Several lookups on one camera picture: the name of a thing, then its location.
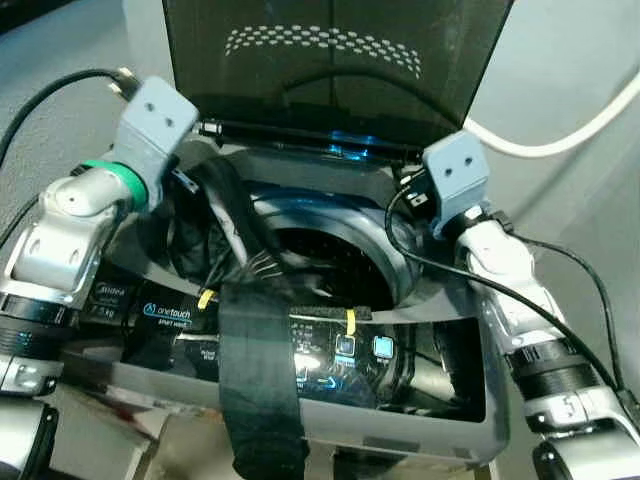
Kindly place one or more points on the dark tinted washer lid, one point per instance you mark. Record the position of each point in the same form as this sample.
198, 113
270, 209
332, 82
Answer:
340, 90

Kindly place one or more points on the grey top-load washing machine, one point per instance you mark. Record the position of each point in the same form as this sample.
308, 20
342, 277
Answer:
430, 380

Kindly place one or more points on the black garment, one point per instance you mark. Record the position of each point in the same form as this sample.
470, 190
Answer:
260, 380

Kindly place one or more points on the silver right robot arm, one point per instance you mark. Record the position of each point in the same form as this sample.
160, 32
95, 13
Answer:
510, 270

